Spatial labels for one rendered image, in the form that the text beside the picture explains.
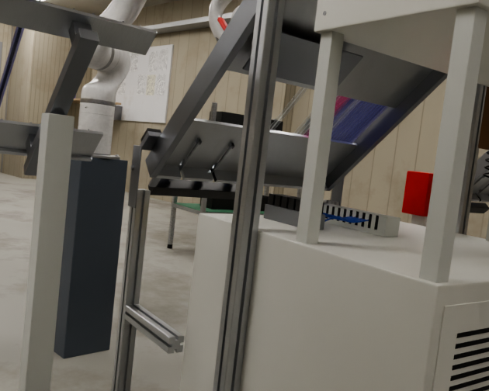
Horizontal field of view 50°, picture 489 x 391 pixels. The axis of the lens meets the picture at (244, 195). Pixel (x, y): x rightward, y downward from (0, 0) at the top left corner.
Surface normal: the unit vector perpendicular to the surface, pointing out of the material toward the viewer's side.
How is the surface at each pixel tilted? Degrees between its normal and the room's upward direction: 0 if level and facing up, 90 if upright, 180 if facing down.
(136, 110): 90
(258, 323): 90
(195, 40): 90
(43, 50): 90
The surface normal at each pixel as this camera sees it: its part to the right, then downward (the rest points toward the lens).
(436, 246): -0.81, -0.05
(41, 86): 0.70, 0.14
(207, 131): 0.31, 0.81
